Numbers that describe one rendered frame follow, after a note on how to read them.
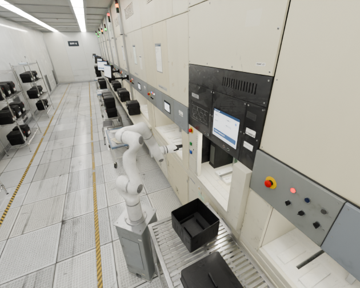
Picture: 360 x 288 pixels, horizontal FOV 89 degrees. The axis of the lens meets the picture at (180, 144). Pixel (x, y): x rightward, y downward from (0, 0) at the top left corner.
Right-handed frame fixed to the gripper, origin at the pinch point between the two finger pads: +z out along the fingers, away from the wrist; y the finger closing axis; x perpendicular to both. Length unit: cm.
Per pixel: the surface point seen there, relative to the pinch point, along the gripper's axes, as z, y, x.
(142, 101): 30, -289, -28
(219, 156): 42.3, 9.7, -19.2
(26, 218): -194, -105, -120
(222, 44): 12, 41, 89
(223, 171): 40, 22, -30
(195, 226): -14, 59, -43
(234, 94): 12, 57, 62
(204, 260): -25, 90, -34
